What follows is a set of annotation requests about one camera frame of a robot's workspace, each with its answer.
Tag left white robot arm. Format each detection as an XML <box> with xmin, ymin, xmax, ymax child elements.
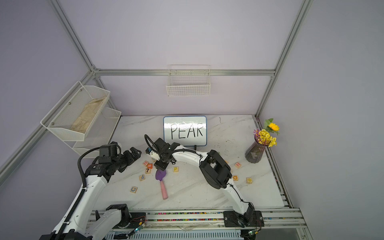
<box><xmin>40</xmin><ymin>142</ymin><xmax>142</xmax><ymax>240</ymax></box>

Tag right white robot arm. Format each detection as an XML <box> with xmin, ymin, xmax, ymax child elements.
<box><xmin>146</xmin><ymin>138</ymin><xmax>265</xmax><ymax>229</ymax></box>

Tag blue framed whiteboard PEAR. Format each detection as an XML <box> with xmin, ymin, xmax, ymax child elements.
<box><xmin>163</xmin><ymin>116</ymin><xmax>208</xmax><ymax>147</ymax></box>

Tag wooden block blue C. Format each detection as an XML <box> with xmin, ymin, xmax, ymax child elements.
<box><xmin>130</xmin><ymin>186</ymin><xmax>138</xmax><ymax>193</ymax></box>

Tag beige cloth in shelf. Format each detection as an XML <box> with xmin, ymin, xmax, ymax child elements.
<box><xmin>70</xmin><ymin>97</ymin><xmax>106</xmax><ymax>134</ymax></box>

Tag dark glass flower vase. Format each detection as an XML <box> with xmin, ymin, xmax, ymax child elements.
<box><xmin>245</xmin><ymin>141</ymin><xmax>266</xmax><ymax>164</ymax></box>

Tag yellow artificial flower bouquet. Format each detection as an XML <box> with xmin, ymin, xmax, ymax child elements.
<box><xmin>254</xmin><ymin>119</ymin><xmax>280</xmax><ymax>148</ymax></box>

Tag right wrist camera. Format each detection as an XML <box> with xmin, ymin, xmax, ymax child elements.
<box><xmin>146</xmin><ymin>148</ymin><xmax>160</xmax><ymax>162</ymax></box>

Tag purple trowel pink handle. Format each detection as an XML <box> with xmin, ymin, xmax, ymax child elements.
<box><xmin>155</xmin><ymin>169</ymin><xmax>168</xmax><ymax>200</ymax></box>

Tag white mesh wall shelf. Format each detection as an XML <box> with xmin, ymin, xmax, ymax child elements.
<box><xmin>41</xmin><ymin>82</ymin><xmax>121</xmax><ymax>155</ymax></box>

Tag white wire wall basket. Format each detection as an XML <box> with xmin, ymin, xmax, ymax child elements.
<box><xmin>166</xmin><ymin>65</ymin><xmax>211</xmax><ymax>97</ymax></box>

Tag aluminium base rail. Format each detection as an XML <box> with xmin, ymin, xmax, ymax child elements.
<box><xmin>86</xmin><ymin>207</ymin><xmax>308</xmax><ymax>233</ymax></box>

